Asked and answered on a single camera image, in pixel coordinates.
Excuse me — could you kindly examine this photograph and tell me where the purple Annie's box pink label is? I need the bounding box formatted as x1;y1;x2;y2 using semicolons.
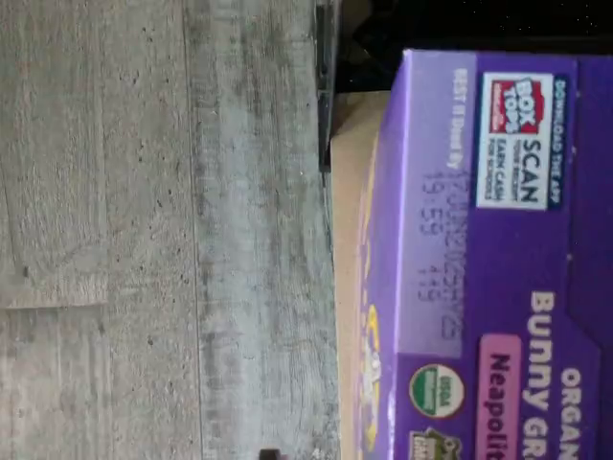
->
368;47;613;460

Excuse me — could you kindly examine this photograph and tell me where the brown wooden shelf board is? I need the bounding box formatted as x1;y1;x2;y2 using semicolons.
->
329;90;399;460

